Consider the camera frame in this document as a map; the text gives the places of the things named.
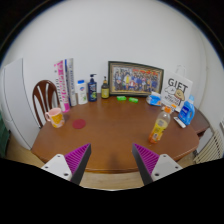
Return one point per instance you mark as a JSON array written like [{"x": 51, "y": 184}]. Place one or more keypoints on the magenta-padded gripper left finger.
[{"x": 60, "y": 165}]

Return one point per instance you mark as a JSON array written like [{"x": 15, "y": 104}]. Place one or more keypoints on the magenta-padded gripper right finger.
[{"x": 163, "y": 165}]

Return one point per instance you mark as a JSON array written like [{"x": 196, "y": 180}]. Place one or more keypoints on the orange-capped juice bottle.
[{"x": 159, "y": 128}]

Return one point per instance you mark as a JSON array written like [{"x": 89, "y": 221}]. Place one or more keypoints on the flat round red coaster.
[{"x": 79, "y": 124}]

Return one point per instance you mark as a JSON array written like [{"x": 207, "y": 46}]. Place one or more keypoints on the white remote control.
[{"x": 180, "y": 122}]

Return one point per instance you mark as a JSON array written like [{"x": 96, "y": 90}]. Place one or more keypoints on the pink and yellow mug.
[{"x": 56, "y": 118}]

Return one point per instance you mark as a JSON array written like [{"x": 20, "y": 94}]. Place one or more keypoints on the white radiator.
[{"x": 211, "y": 148}]

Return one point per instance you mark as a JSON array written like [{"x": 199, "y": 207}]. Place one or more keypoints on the blue detergent bottle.
[{"x": 186, "y": 112}]

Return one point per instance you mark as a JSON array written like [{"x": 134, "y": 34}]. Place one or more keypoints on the green crate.
[{"x": 4, "y": 136}]

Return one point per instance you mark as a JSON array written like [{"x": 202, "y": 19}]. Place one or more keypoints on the small green packet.
[
  {"x": 121, "y": 98},
  {"x": 133, "y": 99}
]

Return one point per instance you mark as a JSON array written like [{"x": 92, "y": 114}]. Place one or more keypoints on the dark brown wooden chair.
[{"x": 37, "y": 96}]

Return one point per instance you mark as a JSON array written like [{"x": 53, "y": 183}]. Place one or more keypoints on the white blue-capped lotion bottle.
[{"x": 82, "y": 93}]

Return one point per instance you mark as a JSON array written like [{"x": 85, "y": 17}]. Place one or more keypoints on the tall white cabinet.
[{"x": 18, "y": 100}]

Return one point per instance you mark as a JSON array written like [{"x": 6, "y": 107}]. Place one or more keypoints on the dark blue pump bottle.
[{"x": 92, "y": 90}]

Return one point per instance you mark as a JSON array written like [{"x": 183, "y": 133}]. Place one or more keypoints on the white paper gift bag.
[{"x": 178, "y": 85}]

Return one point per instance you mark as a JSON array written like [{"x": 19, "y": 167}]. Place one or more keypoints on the white and blue shuttlecock tube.
[{"x": 71, "y": 83}]

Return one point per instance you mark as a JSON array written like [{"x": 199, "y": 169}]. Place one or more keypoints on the brown bottle with yellow label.
[{"x": 105, "y": 91}]

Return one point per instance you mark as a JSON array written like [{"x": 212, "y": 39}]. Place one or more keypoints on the framed group photo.
[{"x": 135, "y": 79}]

